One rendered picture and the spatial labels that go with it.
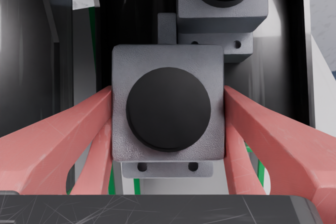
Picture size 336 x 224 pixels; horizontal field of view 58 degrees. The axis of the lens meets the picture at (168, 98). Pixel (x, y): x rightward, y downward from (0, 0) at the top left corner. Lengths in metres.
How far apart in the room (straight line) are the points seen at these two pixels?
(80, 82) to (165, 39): 0.17
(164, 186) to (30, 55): 0.22
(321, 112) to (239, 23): 0.49
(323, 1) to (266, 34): 0.90
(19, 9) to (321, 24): 1.09
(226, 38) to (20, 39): 0.13
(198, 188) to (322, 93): 0.36
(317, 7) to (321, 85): 0.50
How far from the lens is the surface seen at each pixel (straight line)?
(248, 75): 0.21
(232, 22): 0.16
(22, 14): 0.22
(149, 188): 0.37
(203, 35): 0.18
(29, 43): 0.22
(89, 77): 0.31
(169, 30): 0.16
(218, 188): 0.38
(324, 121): 0.63
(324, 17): 1.19
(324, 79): 0.67
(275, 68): 0.21
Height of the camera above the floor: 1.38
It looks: 62 degrees down
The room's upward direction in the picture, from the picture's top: 5 degrees counter-clockwise
